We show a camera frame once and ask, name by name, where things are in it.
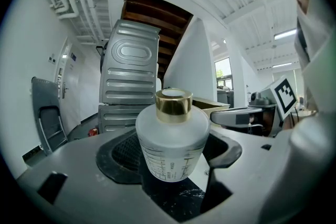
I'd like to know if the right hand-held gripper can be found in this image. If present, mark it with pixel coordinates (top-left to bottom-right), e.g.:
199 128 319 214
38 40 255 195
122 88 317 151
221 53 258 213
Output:
209 75 299 137

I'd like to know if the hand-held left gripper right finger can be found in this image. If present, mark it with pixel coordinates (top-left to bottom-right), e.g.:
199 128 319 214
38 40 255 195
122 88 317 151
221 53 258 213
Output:
188 127 291 224

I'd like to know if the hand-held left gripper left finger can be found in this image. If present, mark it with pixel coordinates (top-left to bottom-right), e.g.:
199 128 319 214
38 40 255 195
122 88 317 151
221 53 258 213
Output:
15 126 182 224

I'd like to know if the frosted glass bottle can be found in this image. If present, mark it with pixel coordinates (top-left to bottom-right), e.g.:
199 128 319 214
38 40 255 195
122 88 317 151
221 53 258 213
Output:
134 88 212 183

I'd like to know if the white sink basin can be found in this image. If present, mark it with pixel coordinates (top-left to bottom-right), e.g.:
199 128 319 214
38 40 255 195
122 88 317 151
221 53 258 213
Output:
187 151 211 188

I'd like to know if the black marble countertop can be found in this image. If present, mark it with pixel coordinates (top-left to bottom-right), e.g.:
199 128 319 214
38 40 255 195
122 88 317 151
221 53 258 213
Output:
143 157 211 224

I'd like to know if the tan wooden cabinet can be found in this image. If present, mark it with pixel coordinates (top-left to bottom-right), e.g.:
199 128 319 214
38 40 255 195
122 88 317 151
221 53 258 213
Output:
192 96 231 116

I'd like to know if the large window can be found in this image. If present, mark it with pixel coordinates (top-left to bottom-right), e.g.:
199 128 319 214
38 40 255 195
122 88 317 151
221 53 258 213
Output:
213 57 234 90

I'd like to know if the person's white shirt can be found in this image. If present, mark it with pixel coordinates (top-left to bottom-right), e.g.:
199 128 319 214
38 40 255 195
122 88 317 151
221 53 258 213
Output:
258 0 336 224

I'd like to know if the long ceiling light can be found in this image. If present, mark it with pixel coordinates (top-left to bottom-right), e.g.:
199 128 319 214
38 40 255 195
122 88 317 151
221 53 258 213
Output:
271 62 293 69
274 29 298 41

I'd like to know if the grey appliance with ribbed panel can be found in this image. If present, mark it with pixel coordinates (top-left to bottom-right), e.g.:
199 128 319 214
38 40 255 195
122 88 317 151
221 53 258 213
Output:
97 103 156 137

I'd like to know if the grey folding chair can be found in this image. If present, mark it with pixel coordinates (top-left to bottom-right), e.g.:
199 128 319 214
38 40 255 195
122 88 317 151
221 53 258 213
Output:
30 76 69 156

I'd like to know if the grey appliance with oval embossing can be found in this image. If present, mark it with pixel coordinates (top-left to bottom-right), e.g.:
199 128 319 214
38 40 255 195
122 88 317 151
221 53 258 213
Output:
99 19 162 106

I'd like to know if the white door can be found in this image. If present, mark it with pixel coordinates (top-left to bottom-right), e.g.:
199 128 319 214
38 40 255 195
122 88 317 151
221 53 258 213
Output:
53 38 80 124

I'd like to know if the brown wooden staircase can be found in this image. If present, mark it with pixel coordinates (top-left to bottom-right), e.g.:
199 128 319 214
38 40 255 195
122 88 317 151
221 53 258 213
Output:
121 0 194 82

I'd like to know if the person's left black harness strap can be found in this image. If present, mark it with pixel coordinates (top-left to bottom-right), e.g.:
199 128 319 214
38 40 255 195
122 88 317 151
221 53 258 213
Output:
294 18 311 61

